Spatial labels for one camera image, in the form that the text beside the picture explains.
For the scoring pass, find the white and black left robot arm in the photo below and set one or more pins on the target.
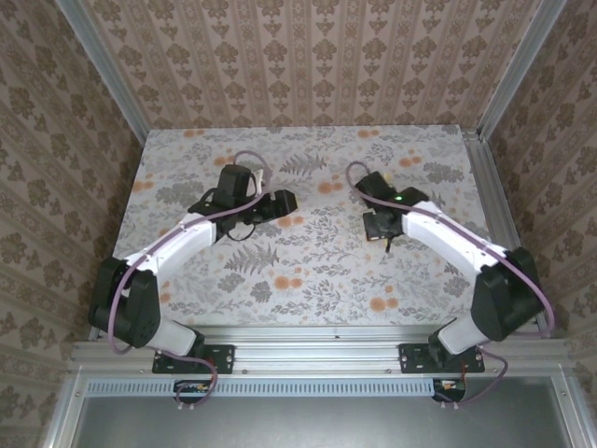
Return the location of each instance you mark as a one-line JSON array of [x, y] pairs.
[[177, 242]]

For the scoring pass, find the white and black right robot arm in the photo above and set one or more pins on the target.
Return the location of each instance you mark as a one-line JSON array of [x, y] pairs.
[[448, 233]]

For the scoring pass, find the floral table cover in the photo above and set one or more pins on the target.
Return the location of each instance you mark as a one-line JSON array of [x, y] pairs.
[[354, 298]]

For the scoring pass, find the black circuit board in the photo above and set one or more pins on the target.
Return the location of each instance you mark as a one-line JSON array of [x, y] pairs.
[[450, 389], [191, 391]]

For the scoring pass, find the grey metal panel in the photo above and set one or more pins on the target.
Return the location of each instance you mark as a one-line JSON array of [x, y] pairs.
[[303, 420]]

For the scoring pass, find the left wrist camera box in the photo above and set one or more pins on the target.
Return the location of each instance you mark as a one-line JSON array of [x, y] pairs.
[[261, 178]]

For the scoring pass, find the aluminium side rail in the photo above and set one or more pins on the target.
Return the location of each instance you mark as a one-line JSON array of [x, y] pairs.
[[487, 186]]

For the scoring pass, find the aluminium frame rail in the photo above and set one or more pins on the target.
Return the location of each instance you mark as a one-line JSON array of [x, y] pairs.
[[317, 345]]

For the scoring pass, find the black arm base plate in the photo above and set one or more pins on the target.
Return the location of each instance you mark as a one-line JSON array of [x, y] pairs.
[[221, 357], [412, 359]]

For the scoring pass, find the aluminium frame post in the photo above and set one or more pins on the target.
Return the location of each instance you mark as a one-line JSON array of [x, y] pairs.
[[107, 74], [517, 70]]

